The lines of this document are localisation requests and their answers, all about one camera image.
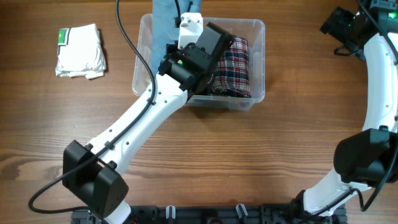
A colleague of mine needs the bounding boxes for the blue towel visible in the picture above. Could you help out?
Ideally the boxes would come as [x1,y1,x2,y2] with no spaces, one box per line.
[150,0,201,75]

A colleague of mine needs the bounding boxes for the plaid shirt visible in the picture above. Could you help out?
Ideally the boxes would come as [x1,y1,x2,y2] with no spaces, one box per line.
[206,36,251,98]

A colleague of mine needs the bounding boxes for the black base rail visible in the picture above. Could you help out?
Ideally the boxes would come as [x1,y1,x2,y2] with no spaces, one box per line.
[70,204,348,224]

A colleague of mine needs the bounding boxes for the white folded garment green tag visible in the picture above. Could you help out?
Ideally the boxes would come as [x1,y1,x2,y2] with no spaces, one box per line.
[55,24,106,80]

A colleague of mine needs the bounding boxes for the clear plastic storage bin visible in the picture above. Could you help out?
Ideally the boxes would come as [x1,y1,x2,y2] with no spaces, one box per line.
[131,14,266,111]

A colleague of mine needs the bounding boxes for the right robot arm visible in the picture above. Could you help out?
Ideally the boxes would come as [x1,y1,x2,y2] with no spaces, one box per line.
[287,0,397,223]

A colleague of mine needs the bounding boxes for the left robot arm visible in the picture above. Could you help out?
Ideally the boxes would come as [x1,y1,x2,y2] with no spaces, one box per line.
[62,22,234,223]

